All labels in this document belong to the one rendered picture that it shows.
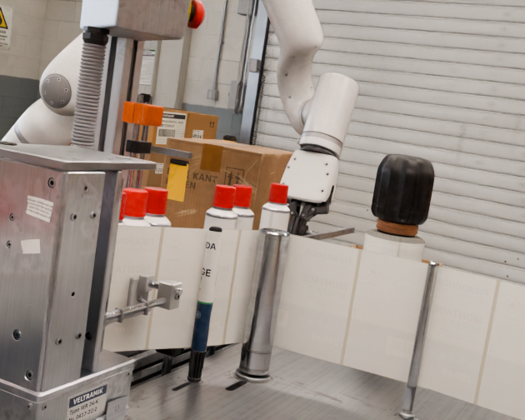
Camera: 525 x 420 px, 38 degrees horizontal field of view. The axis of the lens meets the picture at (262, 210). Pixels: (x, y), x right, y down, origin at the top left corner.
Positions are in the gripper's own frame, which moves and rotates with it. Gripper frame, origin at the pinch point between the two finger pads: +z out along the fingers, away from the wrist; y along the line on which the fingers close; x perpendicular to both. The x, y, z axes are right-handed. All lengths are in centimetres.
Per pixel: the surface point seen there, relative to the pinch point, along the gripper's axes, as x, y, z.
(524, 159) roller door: 368, -15, -155
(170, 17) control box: -58, 0, -12
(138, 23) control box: -61, -3, -9
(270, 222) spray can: -10.7, -0.5, 2.1
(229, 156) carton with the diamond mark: 12.5, -26.1, -15.7
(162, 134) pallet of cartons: 260, -220, -97
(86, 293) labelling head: -76, 15, 26
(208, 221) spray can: -30.0, -1.7, 8.1
